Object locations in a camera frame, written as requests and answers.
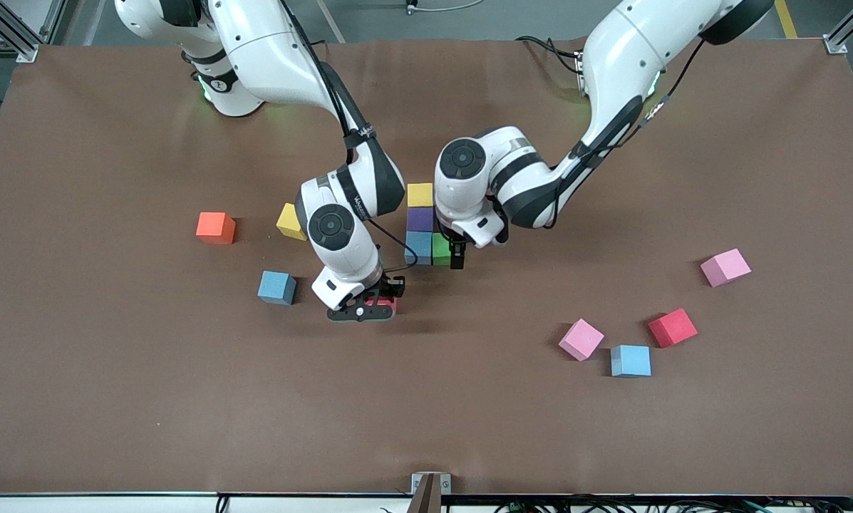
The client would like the pink foam block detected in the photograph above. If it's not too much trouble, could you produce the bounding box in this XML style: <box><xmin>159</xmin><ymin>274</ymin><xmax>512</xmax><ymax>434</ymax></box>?
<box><xmin>559</xmin><ymin>318</ymin><xmax>605</xmax><ymax>361</ymax></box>
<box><xmin>701</xmin><ymin>249</ymin><xmax>752</xmax><ymax>288</ymax></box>

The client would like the blue foam block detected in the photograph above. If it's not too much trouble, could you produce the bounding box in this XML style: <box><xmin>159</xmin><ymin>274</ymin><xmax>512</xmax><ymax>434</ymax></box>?
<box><xmin>258</xmin><ymin>271</ymin><xmax>297</xmax><ymax>306</ymax></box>
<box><xmin>405</xmin><ymin>231</ymin><xmax>434</xmax><ymax>266</ymax></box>
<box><xmin>611</xmin><ymin>345</ymin><xmax>651</xmax><ymax>378</ymax></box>

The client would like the aluminium frame profile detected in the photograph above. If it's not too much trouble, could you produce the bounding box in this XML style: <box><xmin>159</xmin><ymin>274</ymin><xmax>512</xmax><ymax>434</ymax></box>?
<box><xmin>0</xmin><ymin>0</ymin><xmax>40</xmax><ymax>63</ymax></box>
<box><xmin>823</xmin><ymin>0</ymin><xmax>853</xmax><ymax>55</ymax></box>

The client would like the black base cable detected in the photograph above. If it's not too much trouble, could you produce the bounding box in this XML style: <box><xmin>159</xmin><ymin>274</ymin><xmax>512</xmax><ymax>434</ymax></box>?
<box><xmin>515</xmin><ymin>34</ymin><xmax>585</xmax><ymax>76</ymax></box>

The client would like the grey metal strut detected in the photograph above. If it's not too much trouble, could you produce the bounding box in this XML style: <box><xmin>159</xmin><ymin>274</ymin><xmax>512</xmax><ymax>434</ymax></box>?
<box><xmin>40</xmin><ymin>0</ymin><xmax>71</xmax><ymax>45</ymax></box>

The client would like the brown table cover sheet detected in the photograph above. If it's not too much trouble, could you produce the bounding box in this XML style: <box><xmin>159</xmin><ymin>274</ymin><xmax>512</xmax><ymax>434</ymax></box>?
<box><xmin>0</xmin><ymin>36</ymin><xmax>853</xmax><ymax>496</ymax></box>

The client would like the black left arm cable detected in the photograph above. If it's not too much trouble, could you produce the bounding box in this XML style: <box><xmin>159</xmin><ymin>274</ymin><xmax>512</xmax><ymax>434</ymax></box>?
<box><xmin>540</xmin><ymin>36</ymin><xmax>708</xmax><ymax>230</ymax></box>

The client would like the brown camera pole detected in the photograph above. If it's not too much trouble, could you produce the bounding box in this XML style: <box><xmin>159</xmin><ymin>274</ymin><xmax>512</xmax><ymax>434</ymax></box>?
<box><xmin>407</xmin><ymin>476</ymin><xmax>443</xmax><ymax>513</ymax></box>

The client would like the metal bracket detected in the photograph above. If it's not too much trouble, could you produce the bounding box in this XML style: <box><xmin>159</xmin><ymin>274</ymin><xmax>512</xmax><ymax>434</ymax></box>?
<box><xmin>411</xmin><ymin>472</ymin><xmax>452</xmax><ymax>494</ymax></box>

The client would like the orange foam block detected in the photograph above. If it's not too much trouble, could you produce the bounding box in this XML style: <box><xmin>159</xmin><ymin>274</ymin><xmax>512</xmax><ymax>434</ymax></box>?
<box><xmin>196</xmin><ymin>212</ymin><xmax>237</xmax><ymax>245</ymax></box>

